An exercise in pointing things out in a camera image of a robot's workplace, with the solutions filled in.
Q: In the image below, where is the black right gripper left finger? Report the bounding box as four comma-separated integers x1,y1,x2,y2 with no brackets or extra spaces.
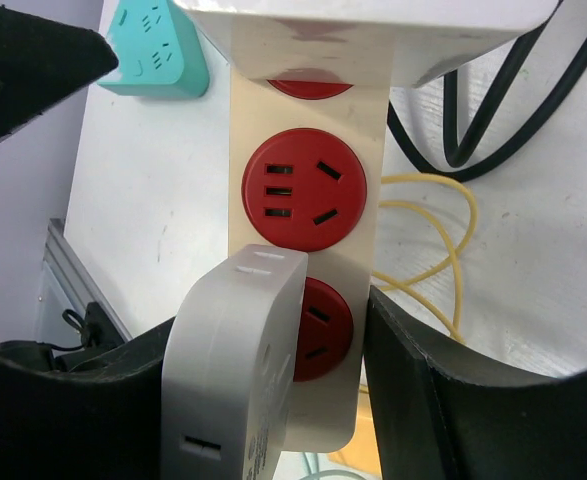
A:
0,320,173,479

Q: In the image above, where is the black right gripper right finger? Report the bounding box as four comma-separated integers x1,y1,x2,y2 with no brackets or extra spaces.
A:
364,289,587,479

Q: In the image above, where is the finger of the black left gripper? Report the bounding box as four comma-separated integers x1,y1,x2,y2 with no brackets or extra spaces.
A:
0,5,118,143

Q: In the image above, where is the teal triangular power socket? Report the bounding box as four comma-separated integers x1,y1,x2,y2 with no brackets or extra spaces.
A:
98,0,210,99

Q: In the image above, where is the white charger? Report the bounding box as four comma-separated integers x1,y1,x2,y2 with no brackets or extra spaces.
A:
176,0,558,87
160,245,308,479

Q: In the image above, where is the beige power strip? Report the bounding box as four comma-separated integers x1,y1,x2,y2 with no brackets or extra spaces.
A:
228,72,388,452

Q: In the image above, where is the yellow charger plug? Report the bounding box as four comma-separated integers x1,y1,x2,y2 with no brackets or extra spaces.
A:
328,390,381,477

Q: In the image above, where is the light teal thin cable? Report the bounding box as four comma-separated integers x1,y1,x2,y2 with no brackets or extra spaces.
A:
300,452,384,480

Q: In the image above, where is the yellow thin cable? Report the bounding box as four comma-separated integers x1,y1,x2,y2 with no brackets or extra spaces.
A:
357,172,479,396

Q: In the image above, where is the aluminium table edge rail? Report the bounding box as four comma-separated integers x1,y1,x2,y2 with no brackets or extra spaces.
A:
34,218,132,345

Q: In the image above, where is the black power cord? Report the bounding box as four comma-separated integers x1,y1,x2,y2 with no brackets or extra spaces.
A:
385,0,587,183

